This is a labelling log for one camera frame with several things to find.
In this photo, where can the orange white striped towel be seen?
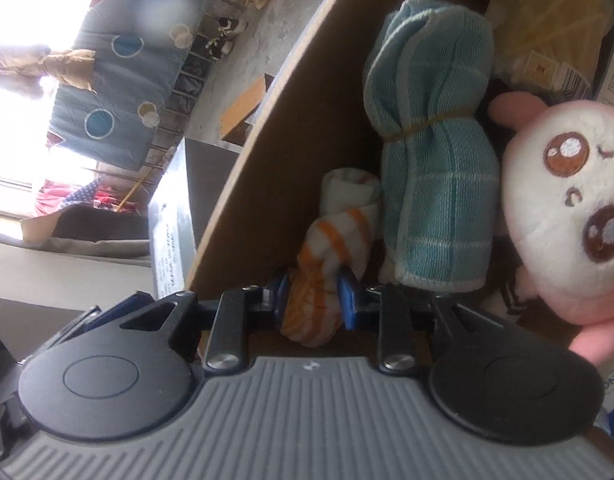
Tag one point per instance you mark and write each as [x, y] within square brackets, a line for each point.
[332, 240]

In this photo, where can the brown cardboard piece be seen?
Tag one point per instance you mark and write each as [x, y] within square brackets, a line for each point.
[247, 107]

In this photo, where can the brown cardboard box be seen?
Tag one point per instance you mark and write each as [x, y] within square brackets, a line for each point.
[287, 135]

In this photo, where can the pink white plush toy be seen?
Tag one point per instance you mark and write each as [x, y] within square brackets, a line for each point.
[552, 200]

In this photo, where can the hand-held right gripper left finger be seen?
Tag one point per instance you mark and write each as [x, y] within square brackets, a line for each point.
[282, 300]

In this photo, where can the blue quilt with circles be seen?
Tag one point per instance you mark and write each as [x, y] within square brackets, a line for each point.
[122, 85]

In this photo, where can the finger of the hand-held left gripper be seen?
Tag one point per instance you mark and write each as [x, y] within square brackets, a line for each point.
[122, 312]

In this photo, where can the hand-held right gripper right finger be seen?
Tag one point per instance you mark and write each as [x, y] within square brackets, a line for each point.
[348, 300]

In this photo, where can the brown cloth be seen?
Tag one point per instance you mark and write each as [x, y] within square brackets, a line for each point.
[62, 67]

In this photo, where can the blue checked towel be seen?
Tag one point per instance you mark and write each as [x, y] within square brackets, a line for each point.
[437, 185]

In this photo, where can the black white shoe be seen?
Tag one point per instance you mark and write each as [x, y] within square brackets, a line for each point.
[232, 26]
[219, 47]

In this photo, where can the dark appliance box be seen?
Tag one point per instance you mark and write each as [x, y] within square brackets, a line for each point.
[207, 170]

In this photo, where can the yellow cloth in clear packet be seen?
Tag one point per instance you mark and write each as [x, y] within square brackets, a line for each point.
[552, 10]

